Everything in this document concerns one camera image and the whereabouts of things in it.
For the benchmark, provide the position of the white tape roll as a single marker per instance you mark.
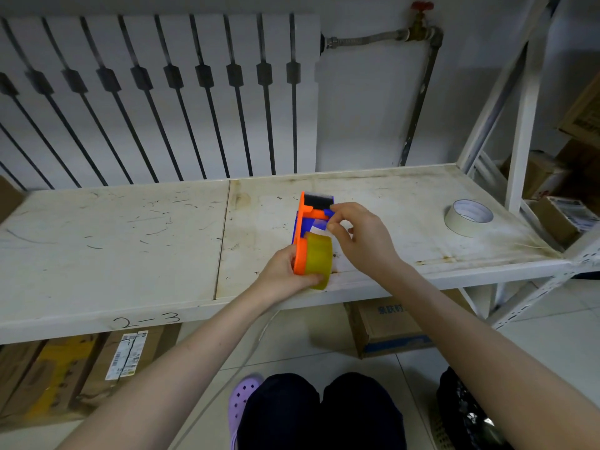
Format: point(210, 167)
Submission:
point(457, 228)

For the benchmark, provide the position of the yellow tape roll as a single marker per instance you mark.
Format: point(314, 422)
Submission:
point(318, 253)

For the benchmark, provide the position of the person's leg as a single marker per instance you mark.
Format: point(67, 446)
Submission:
point(279, 412)
point(363, 412)

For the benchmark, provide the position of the beige mesh waste basket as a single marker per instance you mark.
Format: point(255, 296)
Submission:
point(438, 435)

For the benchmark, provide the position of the person's left leg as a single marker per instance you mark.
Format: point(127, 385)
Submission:
point(279, 412)

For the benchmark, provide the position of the white radiator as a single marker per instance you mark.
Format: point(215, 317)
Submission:
point(206, 135)

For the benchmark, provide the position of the person's right hand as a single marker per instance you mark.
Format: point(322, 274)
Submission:
point(370, 243)

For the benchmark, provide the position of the white perforated shelf rack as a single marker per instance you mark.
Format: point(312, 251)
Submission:
point(586, 248)

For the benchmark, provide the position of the yellow taped cardboard box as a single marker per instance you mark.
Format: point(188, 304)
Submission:
point(56, 374)

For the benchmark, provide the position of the dark brown cardboard box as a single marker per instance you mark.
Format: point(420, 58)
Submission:
point(583, 163)

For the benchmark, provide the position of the person's right forearm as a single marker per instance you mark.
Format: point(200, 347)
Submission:
point(478, 356)

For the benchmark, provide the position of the person's left forearm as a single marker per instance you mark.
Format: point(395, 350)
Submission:
point(173, 374)

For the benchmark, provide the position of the white metal shelf rack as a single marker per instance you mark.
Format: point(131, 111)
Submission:
point(117, 267)

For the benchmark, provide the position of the small labelled cardboard parcel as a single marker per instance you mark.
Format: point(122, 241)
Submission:
point(548, 220)

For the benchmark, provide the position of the person's left hand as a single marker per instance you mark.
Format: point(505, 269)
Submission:
point(281, 278)

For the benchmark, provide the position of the purple clog shoe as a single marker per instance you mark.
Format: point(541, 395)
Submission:
point(241, 398)

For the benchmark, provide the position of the orange blue tape dispenser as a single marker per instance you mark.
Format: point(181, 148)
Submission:
point(300, 257)

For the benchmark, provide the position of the blue striped cardboard box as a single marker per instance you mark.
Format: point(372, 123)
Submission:
point(379, 330)

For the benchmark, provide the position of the person's right leg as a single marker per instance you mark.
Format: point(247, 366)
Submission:
point(363, 412)

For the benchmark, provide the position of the grey metal pipe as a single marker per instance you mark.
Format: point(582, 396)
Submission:
point(419, 103)

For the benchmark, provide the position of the small brown cardboard box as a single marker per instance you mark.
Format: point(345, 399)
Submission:
point(536, 173)

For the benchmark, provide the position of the white labelled long cardboard box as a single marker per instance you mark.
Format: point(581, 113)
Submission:
point(159, 346)

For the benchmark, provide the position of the plain brown cardboard box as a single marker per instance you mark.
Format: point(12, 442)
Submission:
point(9, 201)
point(16, 370)

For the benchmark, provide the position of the black bin bag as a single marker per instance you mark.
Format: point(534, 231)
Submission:
point(459, 407)

